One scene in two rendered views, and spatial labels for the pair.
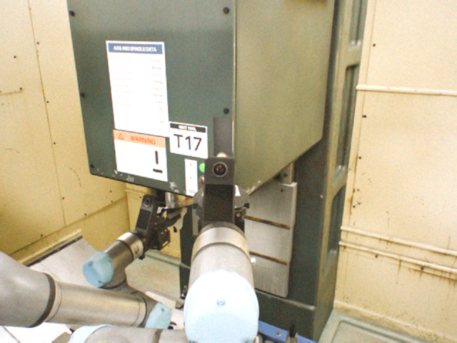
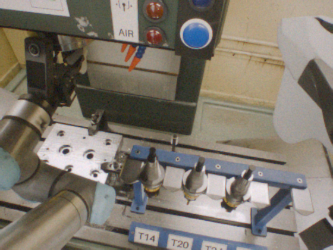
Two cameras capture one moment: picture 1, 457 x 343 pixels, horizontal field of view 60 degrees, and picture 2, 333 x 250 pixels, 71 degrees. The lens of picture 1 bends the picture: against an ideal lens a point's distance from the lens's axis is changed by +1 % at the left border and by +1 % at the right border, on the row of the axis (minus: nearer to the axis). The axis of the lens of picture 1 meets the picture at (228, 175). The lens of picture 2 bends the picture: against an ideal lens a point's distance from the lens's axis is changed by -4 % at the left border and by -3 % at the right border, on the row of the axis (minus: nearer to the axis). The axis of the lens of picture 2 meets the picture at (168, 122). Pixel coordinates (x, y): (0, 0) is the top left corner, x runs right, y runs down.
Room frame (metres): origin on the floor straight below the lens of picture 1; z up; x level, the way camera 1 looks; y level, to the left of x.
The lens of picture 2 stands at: (0.57, 0.13, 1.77)
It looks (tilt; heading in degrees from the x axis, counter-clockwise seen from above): 49 degrees down; 337
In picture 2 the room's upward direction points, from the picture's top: 5 degrees clockwise
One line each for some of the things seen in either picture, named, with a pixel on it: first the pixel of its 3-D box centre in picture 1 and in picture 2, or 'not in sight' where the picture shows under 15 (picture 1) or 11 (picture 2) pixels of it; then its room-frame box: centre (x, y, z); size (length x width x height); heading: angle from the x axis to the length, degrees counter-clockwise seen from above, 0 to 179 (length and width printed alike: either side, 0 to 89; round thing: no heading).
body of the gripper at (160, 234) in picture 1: (148, 235); (49, 91); (1.00, 0.23, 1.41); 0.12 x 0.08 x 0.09; 152
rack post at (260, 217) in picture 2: not in sight; (274, 206); (0.72, -0.32, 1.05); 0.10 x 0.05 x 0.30; 151
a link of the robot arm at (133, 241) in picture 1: (129, 247); (29, 118); (0.93, 0.27, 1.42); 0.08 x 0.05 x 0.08; 62
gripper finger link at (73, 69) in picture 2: (168, 221); (69, 67); (1.04, 0.18, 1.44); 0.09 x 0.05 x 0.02; 138
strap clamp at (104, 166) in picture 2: not in sight; (118, 171); (1.02, 0.12, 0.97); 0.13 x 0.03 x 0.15; 61
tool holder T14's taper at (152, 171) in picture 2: not in sight; (152, 165); (0.85, 0.04, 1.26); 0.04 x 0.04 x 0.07
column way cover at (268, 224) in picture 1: (239, 230); (129, 50); (1.51, -0.04, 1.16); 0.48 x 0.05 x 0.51; 61
